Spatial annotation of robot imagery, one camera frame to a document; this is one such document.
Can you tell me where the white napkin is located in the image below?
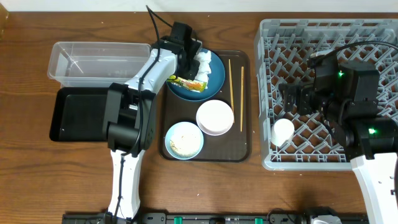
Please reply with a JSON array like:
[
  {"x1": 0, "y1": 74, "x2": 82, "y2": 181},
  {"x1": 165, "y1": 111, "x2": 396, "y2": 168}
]
[{"x1": 194, "y1": 50, "x2": 211, "y2": 83}]

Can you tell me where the yellow green snack wrapper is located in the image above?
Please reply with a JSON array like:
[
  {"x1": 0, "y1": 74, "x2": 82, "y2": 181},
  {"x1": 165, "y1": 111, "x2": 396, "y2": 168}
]
[{"x1": 167, "y1": 75, "x2": 207, "y2": 93}]

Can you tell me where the light blue bowl with food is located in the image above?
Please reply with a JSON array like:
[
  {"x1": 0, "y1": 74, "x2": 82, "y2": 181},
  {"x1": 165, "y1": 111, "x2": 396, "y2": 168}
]
[{"x1": 164, "y1": 121, "x2": 204, "y2": 160}]

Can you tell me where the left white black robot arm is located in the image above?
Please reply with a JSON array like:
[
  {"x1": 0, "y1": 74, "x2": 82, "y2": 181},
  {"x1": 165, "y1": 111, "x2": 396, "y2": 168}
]
[{"x1": 103, "y1": 38, "x2": 202, "y2": 223}]

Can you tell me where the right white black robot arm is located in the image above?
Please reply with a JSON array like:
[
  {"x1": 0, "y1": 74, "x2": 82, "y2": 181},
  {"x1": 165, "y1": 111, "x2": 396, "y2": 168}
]
[{"x1": 279, "y1": 61, "x2": 397, "y2": 223}]

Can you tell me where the grey dishwasher rack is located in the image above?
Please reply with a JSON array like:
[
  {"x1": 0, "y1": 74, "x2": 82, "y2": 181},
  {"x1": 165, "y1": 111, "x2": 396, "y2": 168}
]
[{"x1": 254, "y1": 19, "x2": 397, "y2": 171}]

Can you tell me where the white cup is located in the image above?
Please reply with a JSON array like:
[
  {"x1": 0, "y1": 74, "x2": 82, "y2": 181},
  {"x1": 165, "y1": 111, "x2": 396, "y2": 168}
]
[{"x1": 271, "y1": 118, "x2": 295, "y2": 147}]

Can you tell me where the blue plate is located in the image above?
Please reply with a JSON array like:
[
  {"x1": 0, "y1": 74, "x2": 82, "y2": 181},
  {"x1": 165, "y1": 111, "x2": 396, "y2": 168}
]
[{"x1": 167, "y1": 48, "x2": 226, "y2": 101}]

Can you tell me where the left wooden chopstick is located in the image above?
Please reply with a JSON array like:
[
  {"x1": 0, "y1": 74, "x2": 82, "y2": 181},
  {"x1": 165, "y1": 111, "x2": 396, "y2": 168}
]
[{"x1": 228, "y1": 59, "x2": 235, "y2": 122}]

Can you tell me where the wooden chopstick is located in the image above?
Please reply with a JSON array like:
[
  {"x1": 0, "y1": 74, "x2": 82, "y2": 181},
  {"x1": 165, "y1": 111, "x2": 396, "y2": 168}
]
[
  {"x1": 240, "y1": 66, "x2": 244, "y2": 132},
  {"x1": 228, "y1": 59, "x2": 235, "y2": 122}
]

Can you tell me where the right wooden chopstick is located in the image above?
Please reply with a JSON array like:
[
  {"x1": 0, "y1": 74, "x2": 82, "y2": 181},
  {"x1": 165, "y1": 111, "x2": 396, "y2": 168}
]
[{"x1": 240, "y1": 66, "x2": 244, "y2": 132}]

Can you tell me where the white bowl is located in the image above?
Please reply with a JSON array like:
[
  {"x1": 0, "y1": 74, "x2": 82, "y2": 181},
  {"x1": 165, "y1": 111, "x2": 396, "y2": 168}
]
[{"x1": 196, "y1": 100, "x2": 234, "y2": 136}]

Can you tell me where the dark brown serving tray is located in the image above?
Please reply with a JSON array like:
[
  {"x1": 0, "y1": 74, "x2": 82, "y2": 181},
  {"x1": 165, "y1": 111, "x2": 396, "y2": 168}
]
[{"x1": 159, "y1": 50, "x2": 252, "y2": 162}]

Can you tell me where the clear plastic bin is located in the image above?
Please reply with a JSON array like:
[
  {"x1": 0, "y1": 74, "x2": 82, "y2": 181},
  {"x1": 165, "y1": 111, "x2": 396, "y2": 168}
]
[{"x1": 47, "y1": 42, "x2": 150, "y2": 88}]

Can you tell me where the black plastic tray bin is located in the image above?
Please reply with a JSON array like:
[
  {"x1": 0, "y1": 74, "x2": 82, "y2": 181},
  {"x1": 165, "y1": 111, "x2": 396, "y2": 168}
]
[{"x1": 49, "y1": 87, "x2": 108, "y2": 142}]

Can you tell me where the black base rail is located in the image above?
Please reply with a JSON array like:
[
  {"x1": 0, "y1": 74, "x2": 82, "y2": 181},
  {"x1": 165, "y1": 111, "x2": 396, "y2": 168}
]
[{"x1": 61, "y1": 207, "x2": 369, "y2": 224}]

